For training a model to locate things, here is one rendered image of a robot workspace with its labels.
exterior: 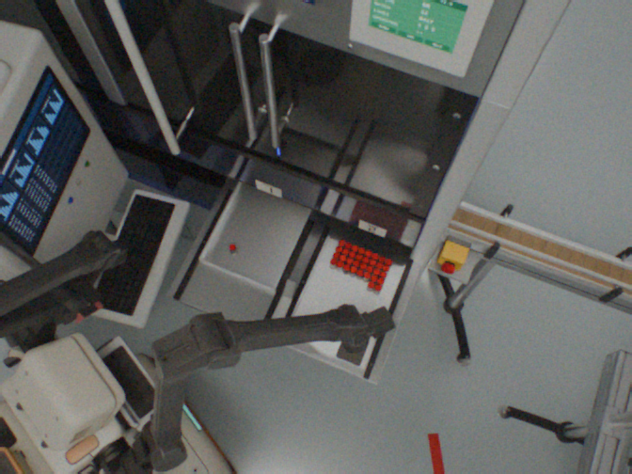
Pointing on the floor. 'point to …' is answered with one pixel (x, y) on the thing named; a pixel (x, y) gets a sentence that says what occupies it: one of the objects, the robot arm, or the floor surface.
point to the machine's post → (490, 116)
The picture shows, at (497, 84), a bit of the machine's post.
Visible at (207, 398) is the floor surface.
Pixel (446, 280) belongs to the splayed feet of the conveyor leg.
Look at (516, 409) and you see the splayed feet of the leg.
